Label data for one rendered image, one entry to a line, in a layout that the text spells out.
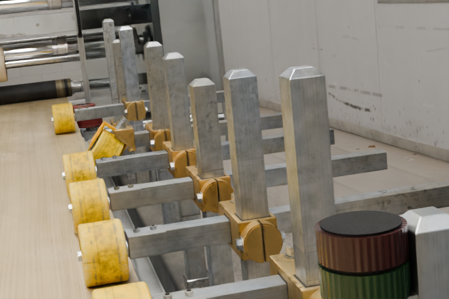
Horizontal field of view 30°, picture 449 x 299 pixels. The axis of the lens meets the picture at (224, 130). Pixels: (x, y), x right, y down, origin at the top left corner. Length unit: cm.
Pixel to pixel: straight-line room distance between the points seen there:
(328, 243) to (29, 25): 256
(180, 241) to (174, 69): 50
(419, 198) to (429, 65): 437
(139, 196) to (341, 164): 34
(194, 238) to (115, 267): 11
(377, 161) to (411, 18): 427
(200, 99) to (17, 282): 38
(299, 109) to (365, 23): 543
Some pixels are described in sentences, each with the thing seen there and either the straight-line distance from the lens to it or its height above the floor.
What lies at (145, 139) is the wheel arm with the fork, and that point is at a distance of 182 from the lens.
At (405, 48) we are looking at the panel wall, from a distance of 576.
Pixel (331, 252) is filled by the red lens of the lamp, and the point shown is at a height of 109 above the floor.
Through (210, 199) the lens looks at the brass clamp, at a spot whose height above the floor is 94.
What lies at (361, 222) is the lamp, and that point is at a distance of 56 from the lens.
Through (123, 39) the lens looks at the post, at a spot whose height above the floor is 114.
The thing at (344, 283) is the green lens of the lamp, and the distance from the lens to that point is 55.
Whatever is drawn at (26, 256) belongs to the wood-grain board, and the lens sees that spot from 126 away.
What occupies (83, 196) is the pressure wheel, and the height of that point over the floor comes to 97.
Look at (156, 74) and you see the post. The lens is 176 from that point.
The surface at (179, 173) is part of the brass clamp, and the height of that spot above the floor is 93.
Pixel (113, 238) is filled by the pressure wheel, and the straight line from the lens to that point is 106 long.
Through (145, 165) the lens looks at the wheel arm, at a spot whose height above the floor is 94.
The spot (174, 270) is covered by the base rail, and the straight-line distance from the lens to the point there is 172.
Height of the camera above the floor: 127
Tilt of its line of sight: 10 degrees down
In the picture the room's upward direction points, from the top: 6 degrees counter-clockwise
